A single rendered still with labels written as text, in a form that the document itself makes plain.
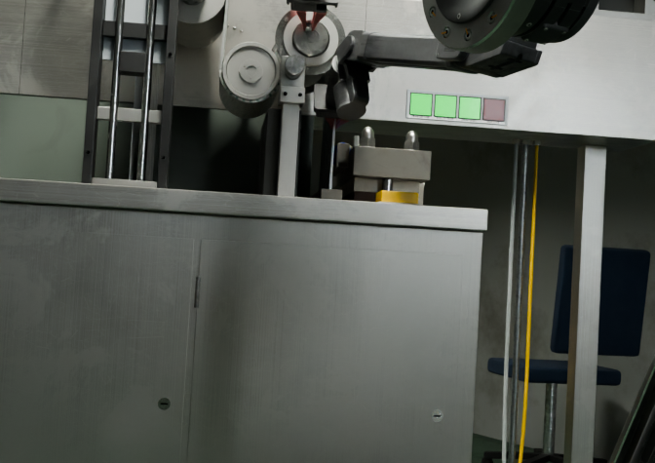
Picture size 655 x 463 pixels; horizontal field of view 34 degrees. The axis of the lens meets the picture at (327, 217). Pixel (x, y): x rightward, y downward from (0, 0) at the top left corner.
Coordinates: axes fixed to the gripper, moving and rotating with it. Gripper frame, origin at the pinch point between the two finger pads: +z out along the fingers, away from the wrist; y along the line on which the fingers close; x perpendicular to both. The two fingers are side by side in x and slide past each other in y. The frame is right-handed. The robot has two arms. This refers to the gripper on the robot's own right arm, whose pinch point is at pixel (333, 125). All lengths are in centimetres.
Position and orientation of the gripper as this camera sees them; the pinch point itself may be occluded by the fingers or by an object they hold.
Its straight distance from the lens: 223.0
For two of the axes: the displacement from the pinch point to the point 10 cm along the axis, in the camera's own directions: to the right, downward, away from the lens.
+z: -1.2, 5.3, 8.4
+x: 0.0, -8.5, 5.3
